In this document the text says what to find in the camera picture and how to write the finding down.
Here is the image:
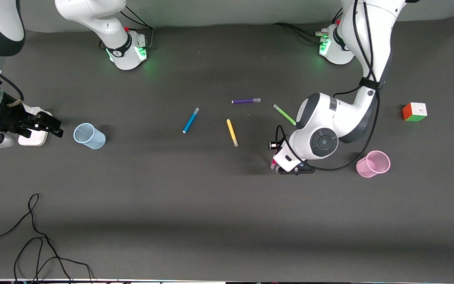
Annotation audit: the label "black right base cables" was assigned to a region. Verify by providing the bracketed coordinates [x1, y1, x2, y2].
[117, 6, 155, 51]

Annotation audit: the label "black left base cables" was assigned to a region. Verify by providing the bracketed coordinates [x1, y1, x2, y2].
[272, 8, 344, 45]

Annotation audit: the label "yellow marker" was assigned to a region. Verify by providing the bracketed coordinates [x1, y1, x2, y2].
[227, 119, 238, 147]

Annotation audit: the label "green marker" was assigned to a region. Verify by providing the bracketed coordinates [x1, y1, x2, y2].
[273, 104, 297, 126]

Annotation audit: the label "translucent pink cup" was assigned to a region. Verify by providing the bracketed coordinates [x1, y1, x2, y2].
[356, 150, 391, 178]

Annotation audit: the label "blue marker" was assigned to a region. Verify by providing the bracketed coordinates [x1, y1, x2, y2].
[182, 108, 200, 134]

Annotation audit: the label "colourful puzzle cube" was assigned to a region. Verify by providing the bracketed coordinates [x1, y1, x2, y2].
[402, 102, 428, 122]

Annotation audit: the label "black base cables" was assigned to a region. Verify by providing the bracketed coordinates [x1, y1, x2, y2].
[117, 6, 155, 51]
[272, 8, 344, 45]

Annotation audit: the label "translucent blue cup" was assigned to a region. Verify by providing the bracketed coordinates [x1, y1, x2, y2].
[73, 123, 106, 149]

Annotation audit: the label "loose black table cable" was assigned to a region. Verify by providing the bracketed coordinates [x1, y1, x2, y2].
[0, 193, 94, 284]

